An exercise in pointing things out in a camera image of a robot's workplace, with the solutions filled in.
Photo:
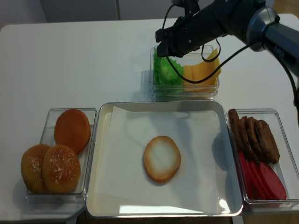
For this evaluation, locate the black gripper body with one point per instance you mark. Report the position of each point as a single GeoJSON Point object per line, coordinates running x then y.
{"type": "Point", "coordinates": [188, 33]}

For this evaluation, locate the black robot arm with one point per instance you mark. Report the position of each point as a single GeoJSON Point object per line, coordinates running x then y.
{"type": "Point", "coordinates": [251, 21]}

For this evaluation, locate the yellow cheese slices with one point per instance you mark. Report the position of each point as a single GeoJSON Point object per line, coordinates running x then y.
{"type": "Point", "coordinates": [195, 70]}

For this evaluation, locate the clear lettuce cheese container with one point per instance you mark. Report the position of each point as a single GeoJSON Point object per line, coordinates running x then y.
{"type": "Point", "coordinates": [177, 64]}

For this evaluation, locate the green lettuce pile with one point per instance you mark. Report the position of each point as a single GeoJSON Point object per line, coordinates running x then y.
{"type": "Point", "coordinates": [165, 77]}

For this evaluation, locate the brown meat patties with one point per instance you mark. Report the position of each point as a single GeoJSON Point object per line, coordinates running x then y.
{"type": "Point", "coordinates": [253, 138]}

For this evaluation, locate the bottom bun half on tray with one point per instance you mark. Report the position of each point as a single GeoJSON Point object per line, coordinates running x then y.
{"type": "Point", "coordinates": [161, 159]}

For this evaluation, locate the metal baking tray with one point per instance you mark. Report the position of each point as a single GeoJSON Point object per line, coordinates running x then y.
{"type": "Point", "coordinates": [99, 205]}

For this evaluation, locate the plain brown bun half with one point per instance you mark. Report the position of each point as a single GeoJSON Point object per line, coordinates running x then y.
{"type": "Point", "coordinates": [72, 129]}

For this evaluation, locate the white parchment paper sheet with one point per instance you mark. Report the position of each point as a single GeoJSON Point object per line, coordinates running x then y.
{"type": "Point", "coordinates": [196, 185]}

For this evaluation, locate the red tomato slices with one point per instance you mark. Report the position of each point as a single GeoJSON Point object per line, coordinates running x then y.
{"type": "Point", "coordinates": [261, 182]}

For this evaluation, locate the clear patty tomato container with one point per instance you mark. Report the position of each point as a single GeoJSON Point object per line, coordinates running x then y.
{"type": "Point", "coordinates": [285, 169]}

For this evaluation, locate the sesame bun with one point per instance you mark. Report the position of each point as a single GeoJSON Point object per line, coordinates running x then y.
{"type": "Point", "coordinates": [31, 168]}
{"type": "Point", "coordinates": [61, 169]}

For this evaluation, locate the clear bun container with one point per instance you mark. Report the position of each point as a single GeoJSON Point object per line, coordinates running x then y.
{"type": "Point", "coordinates": [85, 159]}

